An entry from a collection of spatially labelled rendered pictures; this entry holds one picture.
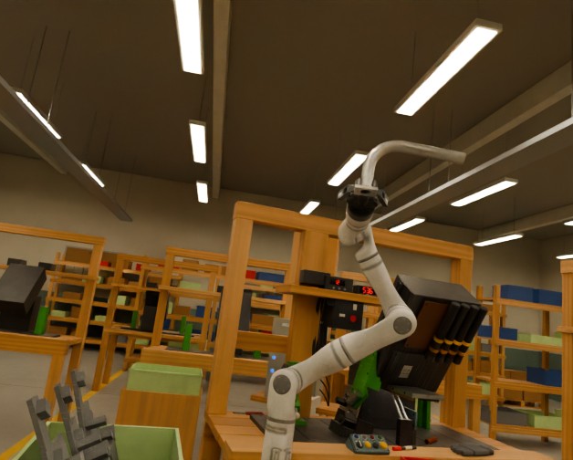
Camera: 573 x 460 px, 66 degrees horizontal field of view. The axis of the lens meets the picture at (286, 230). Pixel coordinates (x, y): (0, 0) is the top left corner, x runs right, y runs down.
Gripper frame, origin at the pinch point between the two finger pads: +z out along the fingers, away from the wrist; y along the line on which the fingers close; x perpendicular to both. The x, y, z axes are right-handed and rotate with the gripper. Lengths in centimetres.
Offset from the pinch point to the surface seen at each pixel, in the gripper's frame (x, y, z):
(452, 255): 46, -65, -160
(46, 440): -70, 62, -7
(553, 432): -26, -334, -602
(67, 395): -61, 67, -19
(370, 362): -30, -18, -113
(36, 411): -64, 65, -4
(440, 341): -17, -46, -101
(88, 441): -71, 61, -25
